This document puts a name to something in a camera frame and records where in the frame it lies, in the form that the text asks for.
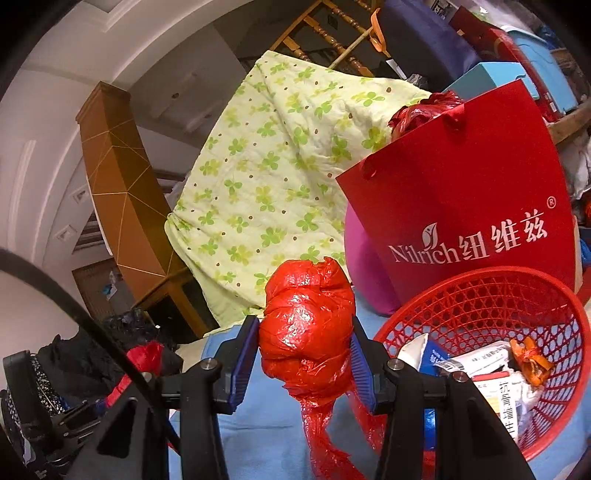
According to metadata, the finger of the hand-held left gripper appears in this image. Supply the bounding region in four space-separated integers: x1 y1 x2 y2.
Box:
46 399 109 462

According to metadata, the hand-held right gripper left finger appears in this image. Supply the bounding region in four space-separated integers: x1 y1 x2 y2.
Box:
69 315 262 480

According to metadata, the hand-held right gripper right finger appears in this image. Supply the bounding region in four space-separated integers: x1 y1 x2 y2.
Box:
351 315 539 480

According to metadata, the knotted red plastic bag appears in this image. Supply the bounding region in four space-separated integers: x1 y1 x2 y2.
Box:
259 257 389 480

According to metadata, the blue and white carton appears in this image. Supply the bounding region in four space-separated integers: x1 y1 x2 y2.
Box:
399 335 451 376

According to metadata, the red plastic mesh basket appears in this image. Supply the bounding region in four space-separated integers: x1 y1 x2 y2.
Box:
373 266 591 462

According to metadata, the orange foil wrapper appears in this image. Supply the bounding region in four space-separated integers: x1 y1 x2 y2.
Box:
510 337 555 386

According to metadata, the black fuzzy cloth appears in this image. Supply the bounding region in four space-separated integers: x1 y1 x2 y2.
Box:
37 309 181 398

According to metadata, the blue towel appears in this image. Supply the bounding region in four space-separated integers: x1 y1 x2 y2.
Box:
168 305 591 480

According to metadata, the magenta pillow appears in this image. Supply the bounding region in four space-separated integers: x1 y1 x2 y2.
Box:
342 203 402 317

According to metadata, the brown wooden door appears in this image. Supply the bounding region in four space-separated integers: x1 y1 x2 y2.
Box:
71 258 139 315

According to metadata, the green clover print quilt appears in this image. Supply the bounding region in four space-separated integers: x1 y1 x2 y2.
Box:
165 50 432 333

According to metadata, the red paper shopping bag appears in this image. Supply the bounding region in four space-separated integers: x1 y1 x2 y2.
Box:
335 78 578 315

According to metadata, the brown wooden cabinet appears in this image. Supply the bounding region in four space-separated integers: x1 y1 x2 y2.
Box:
76 82 208 333

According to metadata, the red plastic bag in shopping bag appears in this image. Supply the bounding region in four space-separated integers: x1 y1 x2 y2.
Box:
388 91 467 139

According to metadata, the teal cardboard box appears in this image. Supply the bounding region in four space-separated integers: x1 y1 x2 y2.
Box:
443 62 527 97

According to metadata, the dark blue cloth bag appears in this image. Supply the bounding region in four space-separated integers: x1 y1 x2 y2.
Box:
379 0 483 79

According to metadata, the wooden spindle chair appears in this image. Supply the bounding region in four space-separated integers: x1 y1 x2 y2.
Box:
270 0 384 79

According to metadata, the red gift box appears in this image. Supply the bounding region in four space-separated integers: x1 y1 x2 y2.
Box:
450 7 536 65

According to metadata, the light blue plastic bin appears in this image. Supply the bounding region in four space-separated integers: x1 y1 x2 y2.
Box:
501 25 580 116

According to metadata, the black cable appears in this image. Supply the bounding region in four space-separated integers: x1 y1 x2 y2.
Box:
0 249 181 453

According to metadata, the orange plastic handle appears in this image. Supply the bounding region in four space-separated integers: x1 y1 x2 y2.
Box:
369 9 389 56

